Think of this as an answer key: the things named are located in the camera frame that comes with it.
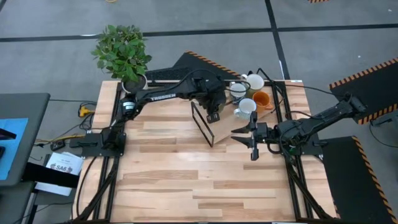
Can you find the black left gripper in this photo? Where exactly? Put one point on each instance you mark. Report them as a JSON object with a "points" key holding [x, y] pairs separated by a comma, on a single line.
{"points": [[213, 99]]}

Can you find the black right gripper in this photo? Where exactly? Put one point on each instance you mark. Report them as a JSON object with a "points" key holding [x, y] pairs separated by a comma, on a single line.
{"points": [[262, 133]]}

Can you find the white enamel mug blue rim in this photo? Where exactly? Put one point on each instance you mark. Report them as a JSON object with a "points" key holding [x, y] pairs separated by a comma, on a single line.
{"points": [[237, 90]]}

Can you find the pale blue mug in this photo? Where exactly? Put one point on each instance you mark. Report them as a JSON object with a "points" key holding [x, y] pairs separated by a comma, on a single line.
{"points": [[247, 107]]}

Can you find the orange mug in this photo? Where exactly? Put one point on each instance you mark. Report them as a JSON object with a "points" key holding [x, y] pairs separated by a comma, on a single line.
{"points": [[262, 101]]}

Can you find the pale green mug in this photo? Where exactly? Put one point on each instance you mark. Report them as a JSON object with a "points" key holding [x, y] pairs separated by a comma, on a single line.
{"points": [[255, 81]]}

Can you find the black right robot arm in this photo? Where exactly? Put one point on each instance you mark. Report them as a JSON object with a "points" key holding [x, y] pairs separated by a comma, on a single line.
{"points": [[317, 123]]}

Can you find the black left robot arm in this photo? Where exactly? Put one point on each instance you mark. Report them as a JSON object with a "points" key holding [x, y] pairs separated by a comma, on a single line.
{"points": [[161, 96]]}

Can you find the black hazard-striped triangular floor mat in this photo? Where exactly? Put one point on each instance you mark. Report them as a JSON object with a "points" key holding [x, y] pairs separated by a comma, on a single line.
{"points": [[192, 63]]}

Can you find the black aluminium crossbar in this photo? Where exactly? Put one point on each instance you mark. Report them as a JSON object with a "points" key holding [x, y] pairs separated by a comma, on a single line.
{"points": [[161, 83]]}

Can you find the green plant in white pot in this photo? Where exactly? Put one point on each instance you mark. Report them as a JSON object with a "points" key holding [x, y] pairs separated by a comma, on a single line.
{"points": [[122, 53]]}

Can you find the small black device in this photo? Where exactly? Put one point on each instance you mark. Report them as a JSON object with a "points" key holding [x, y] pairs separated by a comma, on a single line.
{"points": [[58, 145]]}

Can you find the white printed booklet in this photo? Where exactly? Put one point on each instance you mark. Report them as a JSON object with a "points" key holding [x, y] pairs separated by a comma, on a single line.
{"points": [[63, 163]]}

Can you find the white paper sheet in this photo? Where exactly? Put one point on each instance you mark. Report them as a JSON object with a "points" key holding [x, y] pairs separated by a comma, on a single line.
{"points": [[53, 188]]}

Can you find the grey desk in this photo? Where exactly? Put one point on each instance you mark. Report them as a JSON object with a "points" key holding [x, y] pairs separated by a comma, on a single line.
{"points": [[21, 105]]}

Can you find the blue desk pad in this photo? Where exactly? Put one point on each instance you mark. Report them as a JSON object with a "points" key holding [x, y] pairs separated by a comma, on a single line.
{"points": [[12, 149]]}

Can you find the wooden shelf riser black frame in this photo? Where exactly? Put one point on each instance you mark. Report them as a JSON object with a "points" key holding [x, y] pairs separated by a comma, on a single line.
{"points": [[227, 127]]}

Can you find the black aluminium extrusion frame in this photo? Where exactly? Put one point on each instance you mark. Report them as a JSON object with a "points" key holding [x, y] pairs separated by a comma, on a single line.
{"points": [[107, 174], [292, 174]]}

